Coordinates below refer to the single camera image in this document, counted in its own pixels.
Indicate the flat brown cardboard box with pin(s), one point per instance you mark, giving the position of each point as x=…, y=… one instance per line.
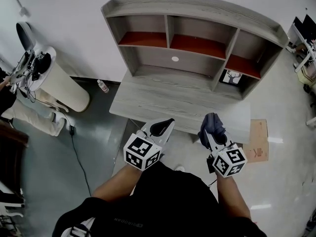
x=258, y=142

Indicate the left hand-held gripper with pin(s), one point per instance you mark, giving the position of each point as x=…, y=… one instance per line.
x=142, y=152

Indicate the person's white shoe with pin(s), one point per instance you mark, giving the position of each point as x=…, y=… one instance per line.
x=179, y=168

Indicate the person's right forearm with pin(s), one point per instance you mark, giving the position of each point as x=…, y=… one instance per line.
x=232, y=196

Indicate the black computer monitor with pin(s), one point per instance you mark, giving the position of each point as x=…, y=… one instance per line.
x=307, y=27

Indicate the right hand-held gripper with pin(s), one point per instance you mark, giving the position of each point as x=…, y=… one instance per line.
x=229, y=160

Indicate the person's black clothing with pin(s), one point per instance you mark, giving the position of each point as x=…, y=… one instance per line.
x=172, y=206

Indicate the deer picture frame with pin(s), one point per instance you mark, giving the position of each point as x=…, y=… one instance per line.
x=230, y=77

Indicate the white office desk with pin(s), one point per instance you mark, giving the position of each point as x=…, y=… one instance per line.
x=300, y=46

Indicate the cream cylindrical stand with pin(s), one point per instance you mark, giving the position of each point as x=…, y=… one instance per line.
x=66, y=88

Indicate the person's left forearm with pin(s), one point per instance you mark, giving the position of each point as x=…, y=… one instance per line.
x=118, y=184

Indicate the dark blue-grey cloth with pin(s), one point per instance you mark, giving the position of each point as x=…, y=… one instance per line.
x=212, y=125

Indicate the grey wooden desk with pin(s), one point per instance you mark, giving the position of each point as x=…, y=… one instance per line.
x=158, y=100

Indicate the small clear plastic bottle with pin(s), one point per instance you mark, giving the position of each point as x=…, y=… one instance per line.
x=103, y=86

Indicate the grey wooden shelf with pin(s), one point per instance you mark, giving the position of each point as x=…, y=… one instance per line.
x=187, y=11

